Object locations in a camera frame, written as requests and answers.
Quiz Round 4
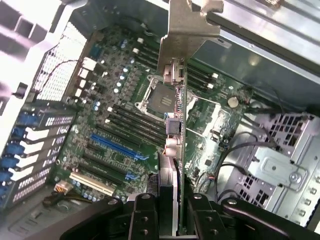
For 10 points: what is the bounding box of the round coin cell battery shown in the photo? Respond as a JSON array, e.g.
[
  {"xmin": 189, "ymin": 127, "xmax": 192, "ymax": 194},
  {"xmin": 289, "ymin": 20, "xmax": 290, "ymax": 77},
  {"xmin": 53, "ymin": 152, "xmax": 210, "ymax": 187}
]
[{"xmin": 227, "ymin": 96, "xmax": 240, "ymax": 108}]

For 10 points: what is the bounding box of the black open PC case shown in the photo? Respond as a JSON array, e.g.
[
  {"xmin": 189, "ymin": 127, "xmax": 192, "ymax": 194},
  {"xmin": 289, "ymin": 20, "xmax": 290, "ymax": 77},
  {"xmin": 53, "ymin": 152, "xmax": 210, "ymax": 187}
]
[{"xmin": 0, "ymin": 0, "xmax": 320, "ymax": 240}]

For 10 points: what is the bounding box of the perforated slot cover plate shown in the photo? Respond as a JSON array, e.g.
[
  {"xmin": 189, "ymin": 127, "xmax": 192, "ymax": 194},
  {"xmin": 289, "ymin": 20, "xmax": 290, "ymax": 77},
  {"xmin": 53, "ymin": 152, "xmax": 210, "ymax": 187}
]
[
  {"xmin": 37, "ymin": 111, "xmax": 77, "ymax": 128},
  {"xmin": 21, "ymin": 166, "xmax": 53, "ymax": 185},
  {"xmin": 48, "ymin": 134, "xmax": 67, "ymax": 150},
  {"xmin": 11, "ymin": 177, "xmax": 50, "ymax": 203},
  {"xmin": 43, "ymin": 148, "xmax": 60, "ymax": 163}
]

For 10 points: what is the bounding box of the long black expansion slot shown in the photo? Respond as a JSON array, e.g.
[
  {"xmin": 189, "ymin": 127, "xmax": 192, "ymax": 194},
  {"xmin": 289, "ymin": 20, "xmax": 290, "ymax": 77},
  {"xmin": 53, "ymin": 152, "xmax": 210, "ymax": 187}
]
[
  {"xmin": 96, "ymin": 124, "xmax": 141, "ymax": 149},
  {"xmin": 82, "ymin": 151, "xmax": 137, "ymax": 181},
  {"xmin": 77, "ymin": 162, "xmax": 126, "ymax": 189}
]

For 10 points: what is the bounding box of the short black expansion slot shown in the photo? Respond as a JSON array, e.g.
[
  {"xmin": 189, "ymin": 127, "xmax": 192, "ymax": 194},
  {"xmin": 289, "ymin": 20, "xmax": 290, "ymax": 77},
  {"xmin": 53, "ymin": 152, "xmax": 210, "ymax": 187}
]
[{"xmin": 86, "ymin": 142, "xmax": 106, "ymax": 155}]

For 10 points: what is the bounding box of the black sleeved power cable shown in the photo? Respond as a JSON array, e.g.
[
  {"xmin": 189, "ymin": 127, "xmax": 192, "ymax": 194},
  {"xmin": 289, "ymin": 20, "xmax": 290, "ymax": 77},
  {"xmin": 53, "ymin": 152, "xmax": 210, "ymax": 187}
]
[{"xmin": 42, "ymin": 188, "xmax": 92, "ymax": 208}]

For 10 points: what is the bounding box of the red black twisted wire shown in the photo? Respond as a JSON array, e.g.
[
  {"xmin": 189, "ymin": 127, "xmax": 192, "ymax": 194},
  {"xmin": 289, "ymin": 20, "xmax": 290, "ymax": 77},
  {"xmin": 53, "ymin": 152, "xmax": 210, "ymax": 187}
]
[{"xmin": 34, "ymin": 59, "xmax": 81, "ymax": 94}]

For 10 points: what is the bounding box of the white power connector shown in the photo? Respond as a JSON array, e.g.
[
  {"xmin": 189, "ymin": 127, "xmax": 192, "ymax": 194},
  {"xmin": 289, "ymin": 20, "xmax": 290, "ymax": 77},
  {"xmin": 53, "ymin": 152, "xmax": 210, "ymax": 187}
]
[{"xmin": 55, "ymin": 179, "xmax": 74, "ymax": 196}]

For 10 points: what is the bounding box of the thin black wire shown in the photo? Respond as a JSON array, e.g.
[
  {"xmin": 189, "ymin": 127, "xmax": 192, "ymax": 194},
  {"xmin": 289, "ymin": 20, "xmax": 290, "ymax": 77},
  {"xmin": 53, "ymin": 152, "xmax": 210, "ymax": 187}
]
[{"xmin": 243, "ymin": 109, "xmax": 279, "ymax": 151}]

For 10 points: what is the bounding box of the white expansion slot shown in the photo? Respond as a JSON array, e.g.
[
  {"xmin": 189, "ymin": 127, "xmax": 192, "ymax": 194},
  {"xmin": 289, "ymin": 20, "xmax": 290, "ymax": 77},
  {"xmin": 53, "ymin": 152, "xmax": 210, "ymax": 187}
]
[{"xmin": 69, "ymin": 171, "xmax": 115, "ymax": 197}]

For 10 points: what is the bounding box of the blue slot retention clip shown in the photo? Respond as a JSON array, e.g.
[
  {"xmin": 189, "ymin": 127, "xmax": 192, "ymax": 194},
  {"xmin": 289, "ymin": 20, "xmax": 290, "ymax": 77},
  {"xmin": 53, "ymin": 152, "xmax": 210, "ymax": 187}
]
[
  {"xmin": 0, "ymin": 172, "xmax": 13, "ymax": 187},
  {"xmin": 11, "ymin": 126, "xmax": 28, "ymax": 141},
  {"xmin": 4, "ymin": 143, "xmax": 26, "ymax": 157},
  {"xmin": 0, "ymin": 156, "xmax": 20, "ymax": 172},
  {"xmin": 17, "ymin": 111, "xmax": 42, "ymax": 128}
]

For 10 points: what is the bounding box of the green motherboard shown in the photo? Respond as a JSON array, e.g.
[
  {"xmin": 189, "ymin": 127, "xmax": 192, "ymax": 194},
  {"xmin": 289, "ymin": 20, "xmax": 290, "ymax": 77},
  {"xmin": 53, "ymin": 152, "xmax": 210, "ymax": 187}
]
[{"xmin": 49, "ymin": 24, "xmax": 253, "ymax": 201}]

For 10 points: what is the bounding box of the CPU socket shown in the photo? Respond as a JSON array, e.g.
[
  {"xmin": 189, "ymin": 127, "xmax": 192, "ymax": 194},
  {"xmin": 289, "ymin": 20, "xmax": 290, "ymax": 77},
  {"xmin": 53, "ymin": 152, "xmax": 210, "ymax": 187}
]
[{"xmin": 134, "ymin": 73, "xmax": 200, "ymax": 120}]

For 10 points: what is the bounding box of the metal disk bay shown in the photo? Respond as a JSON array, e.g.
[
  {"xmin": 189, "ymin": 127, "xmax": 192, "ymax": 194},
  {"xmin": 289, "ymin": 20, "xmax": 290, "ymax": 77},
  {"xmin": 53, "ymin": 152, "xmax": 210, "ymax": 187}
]
[{"xmin": 217, "ymin": 109, "xmax": 320, "ymax": 226}]

